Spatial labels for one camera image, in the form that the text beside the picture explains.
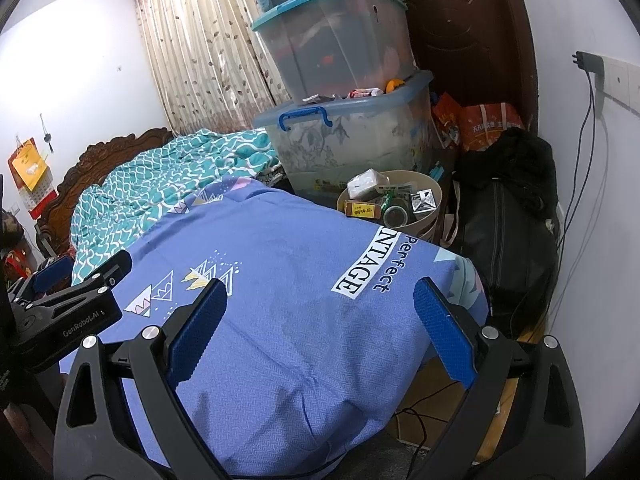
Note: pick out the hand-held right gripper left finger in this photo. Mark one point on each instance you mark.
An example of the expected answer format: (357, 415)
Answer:
(197, 330)

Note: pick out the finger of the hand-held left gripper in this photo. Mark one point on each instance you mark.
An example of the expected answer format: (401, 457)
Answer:
(105, 270)
(52, 272)

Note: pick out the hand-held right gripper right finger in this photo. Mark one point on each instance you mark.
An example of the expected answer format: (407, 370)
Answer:
(445, 330)

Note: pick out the beige waste bin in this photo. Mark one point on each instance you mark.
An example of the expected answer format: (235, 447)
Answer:
(430, 222)

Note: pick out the clear plastic bottle green label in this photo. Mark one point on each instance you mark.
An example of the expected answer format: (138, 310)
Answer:
(395, 216)

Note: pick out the black and white small box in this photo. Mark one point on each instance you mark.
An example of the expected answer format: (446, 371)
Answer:
(425, 201)

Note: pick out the yellow and brown small box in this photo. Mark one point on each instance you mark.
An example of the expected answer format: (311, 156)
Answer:
(361, 208)

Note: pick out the white and green carton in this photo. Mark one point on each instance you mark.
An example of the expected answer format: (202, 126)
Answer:
(397, 189)

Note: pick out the white tissue pack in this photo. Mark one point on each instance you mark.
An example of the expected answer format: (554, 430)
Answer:
(367, 182)

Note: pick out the red box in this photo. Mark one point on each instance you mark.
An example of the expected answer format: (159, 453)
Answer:
(15, 260)

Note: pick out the teal patterned blanket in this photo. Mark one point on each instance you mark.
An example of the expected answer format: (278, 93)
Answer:
(150, 185)

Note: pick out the black duffel bag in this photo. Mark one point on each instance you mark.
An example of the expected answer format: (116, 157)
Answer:
(505, 250)

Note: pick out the purple t-shirt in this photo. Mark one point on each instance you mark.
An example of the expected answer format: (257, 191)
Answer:
(300, 310)

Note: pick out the carved wooden headboard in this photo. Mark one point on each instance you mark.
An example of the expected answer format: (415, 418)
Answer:
(100, 160)

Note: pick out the hanging keys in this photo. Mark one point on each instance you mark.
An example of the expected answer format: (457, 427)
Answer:
(47, 136)

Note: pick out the teal plastic piece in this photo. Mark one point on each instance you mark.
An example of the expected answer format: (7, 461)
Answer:
(437, 170)

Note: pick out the orange printed gift bag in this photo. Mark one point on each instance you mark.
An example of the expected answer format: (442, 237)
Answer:
(445, 120)

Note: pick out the orange shopping bag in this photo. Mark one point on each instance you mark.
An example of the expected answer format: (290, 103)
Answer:
(492, 122)

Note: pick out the floral beige curtain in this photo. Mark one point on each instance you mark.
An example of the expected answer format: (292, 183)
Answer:
(200, 60)

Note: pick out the red snack packet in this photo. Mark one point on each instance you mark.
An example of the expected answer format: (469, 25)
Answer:
(362, 93)

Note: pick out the orange fruit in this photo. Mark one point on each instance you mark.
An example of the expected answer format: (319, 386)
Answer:
(395, 84)

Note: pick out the brown wooden door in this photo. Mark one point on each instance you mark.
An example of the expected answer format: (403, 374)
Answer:
(465, 35)

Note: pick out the clear storage box teal lid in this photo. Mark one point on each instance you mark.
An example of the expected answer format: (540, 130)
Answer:
(340, 40)

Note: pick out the red and yellow wall calendar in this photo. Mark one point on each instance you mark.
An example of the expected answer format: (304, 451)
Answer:
(30, 170)

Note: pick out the black wall plug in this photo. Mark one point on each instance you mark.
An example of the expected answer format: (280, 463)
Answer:
(586, 61)

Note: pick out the white wall socket plate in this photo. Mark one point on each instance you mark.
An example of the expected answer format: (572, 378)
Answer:
(620, 80)

